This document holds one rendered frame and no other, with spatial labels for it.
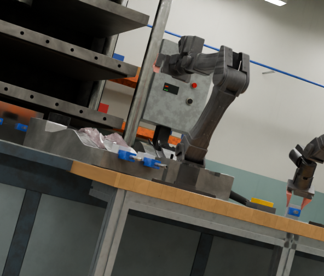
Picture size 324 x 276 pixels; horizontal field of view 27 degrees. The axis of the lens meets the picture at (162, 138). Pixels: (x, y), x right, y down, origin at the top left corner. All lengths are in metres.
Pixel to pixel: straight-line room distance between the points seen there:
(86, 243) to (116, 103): 7.06
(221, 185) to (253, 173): 7.57
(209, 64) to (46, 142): 0.67
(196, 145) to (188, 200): 0.25
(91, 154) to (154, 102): 1.12
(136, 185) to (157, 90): 1.50
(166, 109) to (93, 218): 1.15
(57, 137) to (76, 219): 0.31
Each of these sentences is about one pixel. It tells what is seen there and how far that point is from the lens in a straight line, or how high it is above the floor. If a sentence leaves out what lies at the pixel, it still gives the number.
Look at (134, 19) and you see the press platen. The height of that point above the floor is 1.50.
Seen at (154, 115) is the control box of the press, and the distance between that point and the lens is 3.27.
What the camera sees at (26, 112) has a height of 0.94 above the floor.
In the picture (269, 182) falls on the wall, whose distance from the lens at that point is 10.14.
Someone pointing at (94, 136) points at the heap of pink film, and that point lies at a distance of 2.32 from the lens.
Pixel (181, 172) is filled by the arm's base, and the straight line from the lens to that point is 2.07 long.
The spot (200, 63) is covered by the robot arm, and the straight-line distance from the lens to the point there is 2.18.
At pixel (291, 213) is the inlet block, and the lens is 2.63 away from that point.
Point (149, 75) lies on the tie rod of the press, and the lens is 3.12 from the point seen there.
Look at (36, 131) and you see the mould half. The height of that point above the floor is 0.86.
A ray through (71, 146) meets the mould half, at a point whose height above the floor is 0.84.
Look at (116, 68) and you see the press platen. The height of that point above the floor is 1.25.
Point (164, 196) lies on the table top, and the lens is 1.85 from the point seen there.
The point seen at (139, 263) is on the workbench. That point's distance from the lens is 2.35.
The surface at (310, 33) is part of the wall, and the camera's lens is 10.51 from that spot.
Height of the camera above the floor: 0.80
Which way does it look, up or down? 4 degrees up
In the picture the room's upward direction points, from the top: 15 degrees clockwise
